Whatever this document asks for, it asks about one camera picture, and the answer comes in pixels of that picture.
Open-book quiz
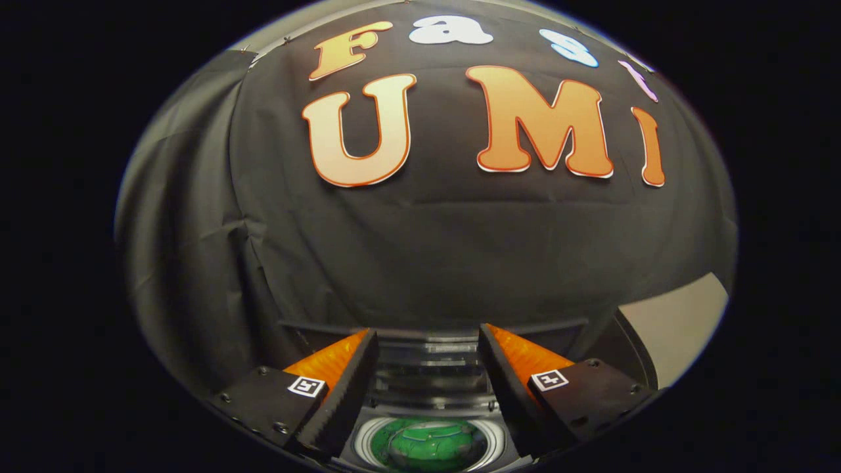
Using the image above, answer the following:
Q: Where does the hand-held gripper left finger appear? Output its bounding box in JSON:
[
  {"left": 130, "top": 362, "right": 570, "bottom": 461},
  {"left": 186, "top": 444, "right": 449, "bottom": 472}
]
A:
[{"left": 210, "top": 328, "right": 380, "bottom": 461}]

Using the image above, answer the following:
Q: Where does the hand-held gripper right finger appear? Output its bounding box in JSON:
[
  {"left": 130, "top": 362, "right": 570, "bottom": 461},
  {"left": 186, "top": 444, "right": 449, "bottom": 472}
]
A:
[{"left": 478, "top": 323, "right": 658, "bottom": 457}]

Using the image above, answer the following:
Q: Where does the black washing machine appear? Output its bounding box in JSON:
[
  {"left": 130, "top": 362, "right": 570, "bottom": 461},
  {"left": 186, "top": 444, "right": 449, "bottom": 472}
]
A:
[{"left": 276, "top": 309, "right": 660, "bottom": 473}]

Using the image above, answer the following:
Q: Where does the green polo shirt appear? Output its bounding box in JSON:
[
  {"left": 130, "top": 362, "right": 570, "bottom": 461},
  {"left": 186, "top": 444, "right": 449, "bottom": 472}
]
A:
[{"left": 370, "top": 418, "right": 488, "bottom": 472}]

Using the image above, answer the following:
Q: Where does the black backdrop cloth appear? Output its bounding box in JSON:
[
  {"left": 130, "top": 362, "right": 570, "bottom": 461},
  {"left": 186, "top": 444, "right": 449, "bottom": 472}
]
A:
[{"left": 115, "top": 0, "right": 738, "bottom": 395}]

